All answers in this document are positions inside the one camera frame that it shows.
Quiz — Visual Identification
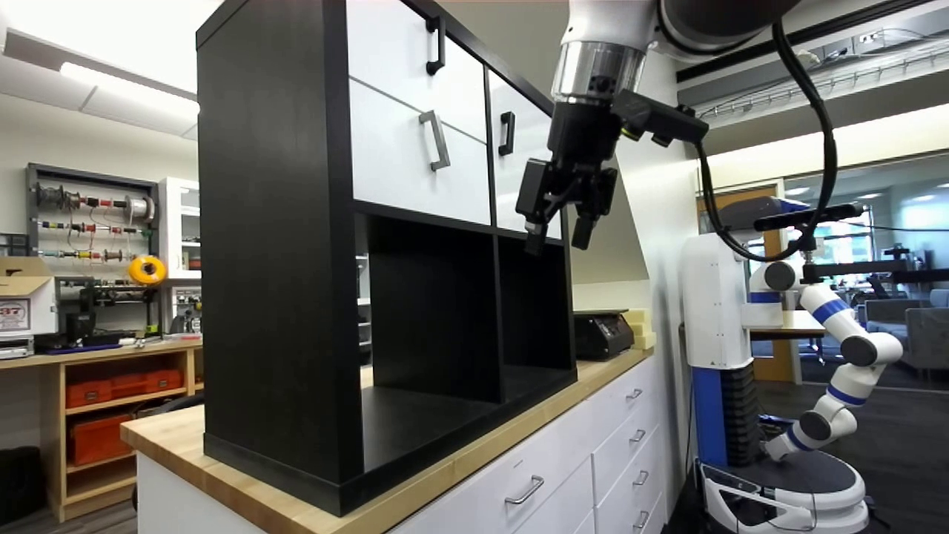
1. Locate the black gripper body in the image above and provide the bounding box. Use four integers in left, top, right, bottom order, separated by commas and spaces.
541, 100, 624, 197

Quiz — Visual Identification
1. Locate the grey office chair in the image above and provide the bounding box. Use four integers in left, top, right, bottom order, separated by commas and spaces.
901, 305, 949, 378

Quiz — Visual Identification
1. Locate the long red storage drawer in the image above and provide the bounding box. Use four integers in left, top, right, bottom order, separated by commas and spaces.
67, 364, 188, 412

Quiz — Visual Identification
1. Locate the wooden workbench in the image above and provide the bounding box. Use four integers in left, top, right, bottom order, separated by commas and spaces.
0, 335, 209, 524

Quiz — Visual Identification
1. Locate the grey tool pegboard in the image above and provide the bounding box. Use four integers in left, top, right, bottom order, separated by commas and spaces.
25, 160, 166, 274

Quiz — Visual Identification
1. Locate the red storage bin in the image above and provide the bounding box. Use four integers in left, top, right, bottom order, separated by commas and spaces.
68, 412, 139, 468

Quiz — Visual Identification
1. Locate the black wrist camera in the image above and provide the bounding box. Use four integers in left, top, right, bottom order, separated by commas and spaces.
612, 85, 712, 151

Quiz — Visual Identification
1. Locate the black device on counter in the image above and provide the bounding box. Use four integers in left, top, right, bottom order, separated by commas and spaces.
572, 305, 639, 363

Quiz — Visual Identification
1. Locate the yellow round tool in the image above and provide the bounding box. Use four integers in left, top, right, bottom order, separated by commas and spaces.
129, 252, 173, 290

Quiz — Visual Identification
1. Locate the white drawer with black handle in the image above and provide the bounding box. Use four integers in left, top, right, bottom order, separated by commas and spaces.
345, 0, 489, 143

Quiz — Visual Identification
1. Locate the black bench machine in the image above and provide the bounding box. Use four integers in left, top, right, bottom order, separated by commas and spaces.
55, 277, 104, 351

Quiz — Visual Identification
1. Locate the black cube shelf cabinet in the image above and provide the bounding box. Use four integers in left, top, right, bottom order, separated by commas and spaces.
193, 0, 581, 519

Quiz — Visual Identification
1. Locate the blue white mobile robot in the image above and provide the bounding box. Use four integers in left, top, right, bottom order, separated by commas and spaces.
681, 197, 909, 534

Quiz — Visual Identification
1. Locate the white counter cabinet wooden top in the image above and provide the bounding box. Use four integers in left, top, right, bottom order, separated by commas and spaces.
119, 339, 676, 534

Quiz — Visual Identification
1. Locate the white drawer with silver handle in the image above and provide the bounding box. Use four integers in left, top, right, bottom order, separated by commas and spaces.
351, 78, 497, 229

